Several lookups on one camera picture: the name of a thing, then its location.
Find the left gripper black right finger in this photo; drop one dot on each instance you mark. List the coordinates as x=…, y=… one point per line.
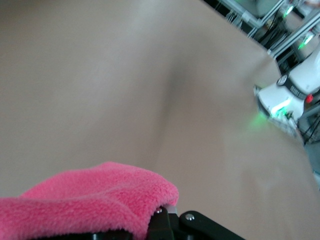
x=195, y=227

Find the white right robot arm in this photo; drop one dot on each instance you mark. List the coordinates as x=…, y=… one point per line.
x=300, y=75

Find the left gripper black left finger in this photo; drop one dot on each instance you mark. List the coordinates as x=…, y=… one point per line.
x=112, y=237

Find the pink and grey towel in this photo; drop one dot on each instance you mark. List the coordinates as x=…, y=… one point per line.
x=87, y=200

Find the aluminium profile frame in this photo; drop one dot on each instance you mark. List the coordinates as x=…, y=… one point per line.
x=260, y=20

